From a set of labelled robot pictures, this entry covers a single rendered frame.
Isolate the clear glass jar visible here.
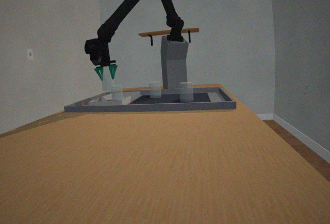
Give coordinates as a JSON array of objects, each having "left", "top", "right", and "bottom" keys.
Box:
[
  {"left": 111, "top": 85, "right": 124, "bottom": 101},
  {"left": 179, "top": 82, "right": 193, "bottom": 102},
  {"left": 149, "top": 82, "right": 161, "bottom": 98},
  {"left": 101, "top": 73, "right": 115, "bottom": 91}
]

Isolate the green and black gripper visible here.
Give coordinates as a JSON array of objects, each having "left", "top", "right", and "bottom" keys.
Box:
[{"left": 94, "top": 60, "right": 118, "bottom": 79}]

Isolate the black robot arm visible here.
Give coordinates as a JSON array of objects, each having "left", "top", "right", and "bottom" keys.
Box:
[{"left": 85, "top": 0, "right": 184, "bottom": 65}]

